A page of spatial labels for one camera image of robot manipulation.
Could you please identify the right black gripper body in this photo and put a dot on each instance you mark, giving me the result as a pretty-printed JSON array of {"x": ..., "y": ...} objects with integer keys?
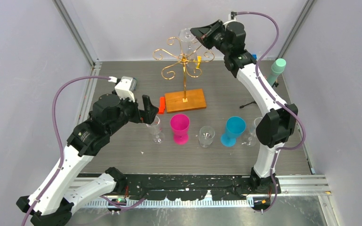
[{"x": 216, "y": 40}]

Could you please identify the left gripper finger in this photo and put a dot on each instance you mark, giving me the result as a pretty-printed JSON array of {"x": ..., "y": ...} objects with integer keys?
[
  {"x": 148, "y": 107},
  {"x": 150, "y": 115}
]

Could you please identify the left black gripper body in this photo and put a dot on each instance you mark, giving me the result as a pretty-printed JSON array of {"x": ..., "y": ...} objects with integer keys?
[{"x": 129, "y": 111}]

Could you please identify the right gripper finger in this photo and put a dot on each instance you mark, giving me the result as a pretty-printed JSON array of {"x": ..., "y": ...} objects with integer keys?
[
  {"x": 205, "y": 35},
  {"x": 217, "y": 27}
]

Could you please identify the pink wine glass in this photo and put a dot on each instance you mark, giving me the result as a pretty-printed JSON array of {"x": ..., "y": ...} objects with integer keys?
[{"x": 180, "y": 126}]

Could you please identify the clear textured wine glass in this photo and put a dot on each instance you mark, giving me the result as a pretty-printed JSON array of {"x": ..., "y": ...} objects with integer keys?
[{"x": 206, "y": 136}]

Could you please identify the blue wine glass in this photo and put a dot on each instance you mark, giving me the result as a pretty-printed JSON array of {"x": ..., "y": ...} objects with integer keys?
[{"x": 234, "y": 128}]

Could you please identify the clear stemmed wine glass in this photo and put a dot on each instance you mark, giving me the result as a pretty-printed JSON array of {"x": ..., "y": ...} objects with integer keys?
[{"x": 249, "y": 138}]

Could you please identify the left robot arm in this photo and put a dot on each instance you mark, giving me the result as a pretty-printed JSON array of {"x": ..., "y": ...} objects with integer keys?
[{"x": 53, "y": 203}]

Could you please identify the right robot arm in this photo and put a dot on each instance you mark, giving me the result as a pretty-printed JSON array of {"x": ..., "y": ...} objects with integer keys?
[{"x": 278, "y": 118}]

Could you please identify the wooden rack base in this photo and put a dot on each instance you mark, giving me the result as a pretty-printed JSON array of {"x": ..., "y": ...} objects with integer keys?
[{"x": 185, "y": 101}]

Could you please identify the orange L-shaped block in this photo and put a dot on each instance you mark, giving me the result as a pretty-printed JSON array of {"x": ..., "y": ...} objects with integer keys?
[{"x": 161, "y": 105}]

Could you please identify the small yellow block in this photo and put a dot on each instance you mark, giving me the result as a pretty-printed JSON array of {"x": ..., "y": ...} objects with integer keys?
[{"x": 198, "y": 61}]

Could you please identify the blue patterned small box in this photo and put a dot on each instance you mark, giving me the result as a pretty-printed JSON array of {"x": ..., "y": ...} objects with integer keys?
[{"x": 134, "y": 83}]

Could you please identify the mint green microphone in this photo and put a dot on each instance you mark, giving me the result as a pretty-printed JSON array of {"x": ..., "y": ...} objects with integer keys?
[{"x": 277, "y": 68}]

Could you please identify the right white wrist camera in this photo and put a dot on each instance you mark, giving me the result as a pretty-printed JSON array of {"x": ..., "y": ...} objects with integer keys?
[{"x": 231, "y": 18}]

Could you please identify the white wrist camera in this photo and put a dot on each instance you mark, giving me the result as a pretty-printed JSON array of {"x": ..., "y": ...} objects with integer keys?
[
  {"x": 231, "y": 18},
  {"x": 124, "y": 87}
]

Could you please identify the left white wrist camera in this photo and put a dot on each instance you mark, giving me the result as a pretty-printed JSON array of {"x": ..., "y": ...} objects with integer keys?
[{"x": 124, "y": 87}]

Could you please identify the gold wire glass rack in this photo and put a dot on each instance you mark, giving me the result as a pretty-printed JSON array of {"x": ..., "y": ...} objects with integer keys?
[{"x": 168, "y": 74}]

